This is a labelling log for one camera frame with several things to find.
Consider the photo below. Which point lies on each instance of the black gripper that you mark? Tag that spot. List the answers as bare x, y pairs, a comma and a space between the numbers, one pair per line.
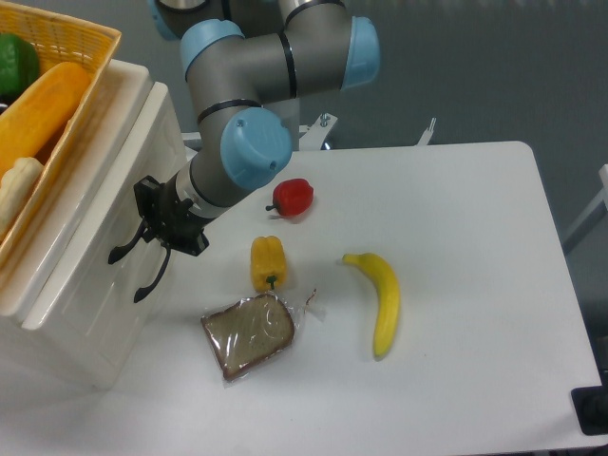
167, 218

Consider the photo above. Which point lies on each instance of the white drawer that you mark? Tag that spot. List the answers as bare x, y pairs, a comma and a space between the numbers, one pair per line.
85, 317

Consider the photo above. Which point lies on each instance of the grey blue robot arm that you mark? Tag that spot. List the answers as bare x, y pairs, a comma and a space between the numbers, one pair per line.
237, 59

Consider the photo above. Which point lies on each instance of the white drawer cabinet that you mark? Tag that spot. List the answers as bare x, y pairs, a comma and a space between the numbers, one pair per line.
123, 91

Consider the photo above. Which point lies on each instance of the yellow bell pepper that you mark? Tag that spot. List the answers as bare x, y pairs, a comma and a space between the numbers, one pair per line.
268, 264

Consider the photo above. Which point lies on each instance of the pale bread roll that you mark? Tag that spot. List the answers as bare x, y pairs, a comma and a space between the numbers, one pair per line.
16, 185

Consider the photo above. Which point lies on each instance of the red bell pepper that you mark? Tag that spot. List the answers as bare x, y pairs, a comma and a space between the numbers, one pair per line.
292, 198

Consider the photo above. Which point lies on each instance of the orange baguette loaf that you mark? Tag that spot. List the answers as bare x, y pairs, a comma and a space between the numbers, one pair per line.
29, 123

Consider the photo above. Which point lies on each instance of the bagged brown bread slice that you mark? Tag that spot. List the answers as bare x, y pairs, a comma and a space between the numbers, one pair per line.
256, 330

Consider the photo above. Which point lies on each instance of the yellow wicker basket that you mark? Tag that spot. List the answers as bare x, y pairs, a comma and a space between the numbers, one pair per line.
57, 38

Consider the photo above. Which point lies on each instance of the green bell pepper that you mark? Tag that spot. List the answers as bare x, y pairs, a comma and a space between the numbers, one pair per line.
19, 65

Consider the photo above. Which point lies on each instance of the yellow banana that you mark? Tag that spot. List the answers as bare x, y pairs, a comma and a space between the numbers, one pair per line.
386, 284

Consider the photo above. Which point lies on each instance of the black device at edge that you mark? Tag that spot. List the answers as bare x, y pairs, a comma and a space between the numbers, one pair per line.
591, 408

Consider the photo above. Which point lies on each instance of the black top drawer handle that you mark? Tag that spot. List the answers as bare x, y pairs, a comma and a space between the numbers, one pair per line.
119, 252

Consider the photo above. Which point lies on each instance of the white table bracket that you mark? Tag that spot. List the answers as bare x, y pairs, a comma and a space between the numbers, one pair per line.
315, 136

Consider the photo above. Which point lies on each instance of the white frame at right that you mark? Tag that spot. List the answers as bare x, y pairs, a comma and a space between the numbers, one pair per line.
590, 216

